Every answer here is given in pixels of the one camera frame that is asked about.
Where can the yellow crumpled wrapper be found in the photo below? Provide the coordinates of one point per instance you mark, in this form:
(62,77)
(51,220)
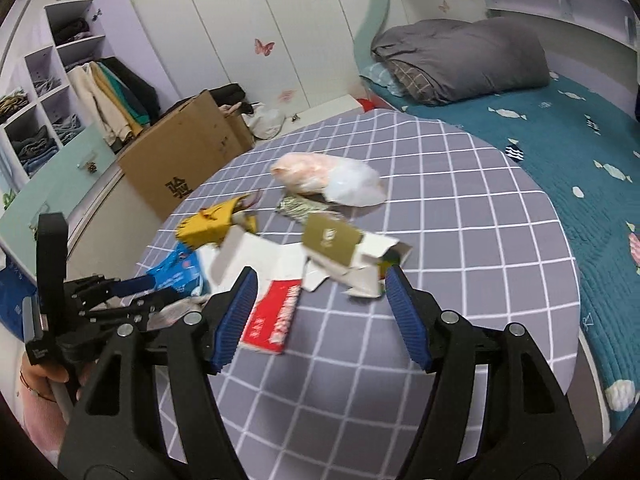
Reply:
(210,222)

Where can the folded jeans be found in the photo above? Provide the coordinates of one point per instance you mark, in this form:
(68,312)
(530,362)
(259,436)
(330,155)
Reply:
(68,125)

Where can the turquoise drawer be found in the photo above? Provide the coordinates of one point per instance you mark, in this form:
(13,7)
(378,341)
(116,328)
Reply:
(80,147)
(20,220)

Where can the blue snack wrapper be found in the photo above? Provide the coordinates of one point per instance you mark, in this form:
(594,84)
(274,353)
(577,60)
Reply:
(182,267)

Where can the beige hanging jacket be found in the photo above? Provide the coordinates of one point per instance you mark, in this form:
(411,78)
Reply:
(92,100)

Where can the blue tissue packet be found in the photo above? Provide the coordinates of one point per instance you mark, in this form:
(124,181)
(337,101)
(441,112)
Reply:
(10,300)

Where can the pile of olive clothes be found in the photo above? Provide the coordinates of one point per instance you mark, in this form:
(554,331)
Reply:
(12,103)

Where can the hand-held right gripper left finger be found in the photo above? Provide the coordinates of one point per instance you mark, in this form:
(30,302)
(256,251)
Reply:
(235,320)

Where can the torn white carton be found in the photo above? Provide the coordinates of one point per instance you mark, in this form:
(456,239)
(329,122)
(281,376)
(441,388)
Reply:
(367,275)

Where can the red floor object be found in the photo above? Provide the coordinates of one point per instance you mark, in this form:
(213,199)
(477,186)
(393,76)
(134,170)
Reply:
(365,104)

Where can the turquoise bunk bed frame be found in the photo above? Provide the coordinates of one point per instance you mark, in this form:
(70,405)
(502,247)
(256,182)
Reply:
(375,20)

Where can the pale pink butterfly sticker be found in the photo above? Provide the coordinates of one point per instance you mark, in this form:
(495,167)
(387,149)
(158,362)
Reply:
(287,95)

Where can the yellow hanging garment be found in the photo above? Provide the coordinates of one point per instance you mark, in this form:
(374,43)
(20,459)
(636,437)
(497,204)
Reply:
(125,115)

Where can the large cardboard box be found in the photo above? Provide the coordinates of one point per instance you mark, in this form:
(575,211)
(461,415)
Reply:
(185,150)

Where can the grey duvet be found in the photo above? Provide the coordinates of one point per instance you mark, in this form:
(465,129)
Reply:
(465,55)

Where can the white wardrobe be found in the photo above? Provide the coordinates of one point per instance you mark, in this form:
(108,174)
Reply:
(215,20)

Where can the folded black clothes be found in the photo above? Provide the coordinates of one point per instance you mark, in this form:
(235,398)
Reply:
(71,30)

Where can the green hanging garment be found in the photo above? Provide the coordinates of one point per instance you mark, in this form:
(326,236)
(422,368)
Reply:
(135,105)

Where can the folded grey clothes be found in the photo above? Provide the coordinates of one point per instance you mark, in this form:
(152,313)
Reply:
(47,83)

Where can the purple shelf unit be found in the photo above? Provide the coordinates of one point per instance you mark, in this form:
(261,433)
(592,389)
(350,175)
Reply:
(75,10)

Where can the person's left hand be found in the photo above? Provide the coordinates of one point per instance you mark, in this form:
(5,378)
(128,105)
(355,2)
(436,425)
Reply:
(45,376)

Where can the blue checked pillow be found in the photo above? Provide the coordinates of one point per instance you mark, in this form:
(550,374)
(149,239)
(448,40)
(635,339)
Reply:
(380,76)

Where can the white low cabinet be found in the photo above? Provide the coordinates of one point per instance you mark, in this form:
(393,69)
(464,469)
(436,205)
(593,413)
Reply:
(115,220)

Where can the person's left forearm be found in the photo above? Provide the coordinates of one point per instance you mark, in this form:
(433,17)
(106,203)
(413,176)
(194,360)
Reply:
(40,420)

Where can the red packet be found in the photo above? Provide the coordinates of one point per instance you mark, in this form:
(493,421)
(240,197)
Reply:
(270,320)

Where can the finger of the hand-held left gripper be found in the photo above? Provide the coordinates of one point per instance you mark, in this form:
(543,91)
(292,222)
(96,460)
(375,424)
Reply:
(140,316)
(135,286)

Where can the grey checked tablecloth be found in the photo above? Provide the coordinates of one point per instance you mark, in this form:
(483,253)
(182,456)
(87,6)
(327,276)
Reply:
(380,385)

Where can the folded dark clothes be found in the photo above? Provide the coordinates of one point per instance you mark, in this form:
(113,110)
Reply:
(35,149)

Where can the white plastic bag orange print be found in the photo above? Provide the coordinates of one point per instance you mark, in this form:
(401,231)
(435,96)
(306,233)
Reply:
(325,175)

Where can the teal patterned bed sheet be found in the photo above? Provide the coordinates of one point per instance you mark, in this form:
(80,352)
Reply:
(550,125)

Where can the crumpled white plastic bag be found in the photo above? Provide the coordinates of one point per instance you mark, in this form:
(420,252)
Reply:
(265,120)

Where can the gold small box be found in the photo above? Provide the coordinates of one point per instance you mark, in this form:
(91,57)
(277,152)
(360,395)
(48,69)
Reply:
(330,240)

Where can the black hanging coat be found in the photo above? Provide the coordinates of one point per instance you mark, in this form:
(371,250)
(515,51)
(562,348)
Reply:
(140,82)

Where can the black clothes pile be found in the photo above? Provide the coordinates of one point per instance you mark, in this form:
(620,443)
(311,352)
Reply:
(225,95)

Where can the purple wall shelf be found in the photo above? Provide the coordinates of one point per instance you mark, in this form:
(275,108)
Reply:
(550,10)

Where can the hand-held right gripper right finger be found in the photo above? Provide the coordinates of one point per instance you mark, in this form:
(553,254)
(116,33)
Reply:
(407,320)

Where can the pine cone ornament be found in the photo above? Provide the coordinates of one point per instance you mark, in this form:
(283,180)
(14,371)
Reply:
(91,167)

